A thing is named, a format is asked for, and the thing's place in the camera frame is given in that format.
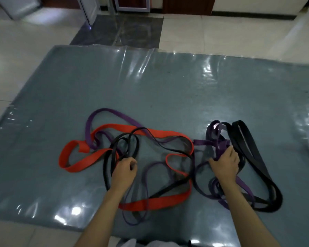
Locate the person's left hand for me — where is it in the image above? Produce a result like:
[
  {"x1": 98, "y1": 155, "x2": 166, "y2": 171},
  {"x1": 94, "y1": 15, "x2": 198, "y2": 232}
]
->
[{"x1": 111, "y1": 156, "x2": 138, "y2": 195}]

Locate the person's right hand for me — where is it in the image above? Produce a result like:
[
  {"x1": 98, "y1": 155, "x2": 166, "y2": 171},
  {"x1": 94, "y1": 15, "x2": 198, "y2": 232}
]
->
[{"x1": 208, "y1": 145, "x2": 241, "y2": 187}]

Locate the narrow black resistance band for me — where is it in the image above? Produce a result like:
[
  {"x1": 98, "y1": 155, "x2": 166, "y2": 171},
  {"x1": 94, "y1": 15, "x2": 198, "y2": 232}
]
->
[{"x1": 103, "y1": 127, "x2": 196, "y2": 201}]

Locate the purple resistance band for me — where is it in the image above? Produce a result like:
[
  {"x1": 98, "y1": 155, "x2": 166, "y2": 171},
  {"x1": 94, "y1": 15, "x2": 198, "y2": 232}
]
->
[{"x1": 193, "y1": 120, "x2": 255, "y2": 210}]

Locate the wide black resistance band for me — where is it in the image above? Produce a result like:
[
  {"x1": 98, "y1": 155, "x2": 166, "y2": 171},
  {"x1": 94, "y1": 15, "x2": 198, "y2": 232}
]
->
[{"x1": 228, "y1": 120, "x2": 283, "y2": 213}]

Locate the red resistance band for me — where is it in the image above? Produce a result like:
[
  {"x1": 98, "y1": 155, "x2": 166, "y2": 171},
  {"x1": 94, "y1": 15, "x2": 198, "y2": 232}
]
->
[{"x1": 58, "y1": 123, "x2": 195, "y2": 212}]

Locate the person's right forearm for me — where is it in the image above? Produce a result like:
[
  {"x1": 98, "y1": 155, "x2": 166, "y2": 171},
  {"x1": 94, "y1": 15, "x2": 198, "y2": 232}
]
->
[{"x1": 219, "y1": 181, "x2": 280, "y2": 247}]

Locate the person's left forearm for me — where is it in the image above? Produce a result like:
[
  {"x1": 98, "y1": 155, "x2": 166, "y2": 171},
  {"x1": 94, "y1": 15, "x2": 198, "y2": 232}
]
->
[{"x1": 75, "y1": 187, "x2": 130, "y2": 247}]

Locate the person's white shirt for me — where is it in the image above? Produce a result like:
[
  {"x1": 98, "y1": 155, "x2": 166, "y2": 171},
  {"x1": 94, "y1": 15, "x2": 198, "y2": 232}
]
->
[{"x1": 118, "y1": 238, "x2": 175, "y2": 247}]

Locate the teal felt table cover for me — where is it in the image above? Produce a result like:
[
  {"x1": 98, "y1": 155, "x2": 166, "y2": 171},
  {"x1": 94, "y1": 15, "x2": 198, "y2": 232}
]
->
[{"x1": 0, "y1": 45, "x2": 309, "y2": 247}]

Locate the dark brown wooden door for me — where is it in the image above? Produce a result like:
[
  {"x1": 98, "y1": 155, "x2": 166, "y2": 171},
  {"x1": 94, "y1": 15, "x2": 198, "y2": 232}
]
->
[{"x1": 162, "y1": 0, "x2": 217, "y2": 16}]

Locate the white framed glass door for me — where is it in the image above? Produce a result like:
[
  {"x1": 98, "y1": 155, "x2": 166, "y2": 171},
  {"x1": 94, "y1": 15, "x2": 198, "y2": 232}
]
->
[{"x1": 113, "y1": 0, "x2": 151, "y2": 13}]

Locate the narrow white door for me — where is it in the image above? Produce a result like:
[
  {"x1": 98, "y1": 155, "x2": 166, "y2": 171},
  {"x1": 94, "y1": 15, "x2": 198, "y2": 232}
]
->
[{"x1": 76, "y1": 0, "x2": 98, "y2": 25}]

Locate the white open door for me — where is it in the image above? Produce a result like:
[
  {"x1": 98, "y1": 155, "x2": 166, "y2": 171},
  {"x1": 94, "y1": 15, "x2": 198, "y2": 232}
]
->
[{"x1": 0, "y1": 0, "x2": 43, "y2": 20}]

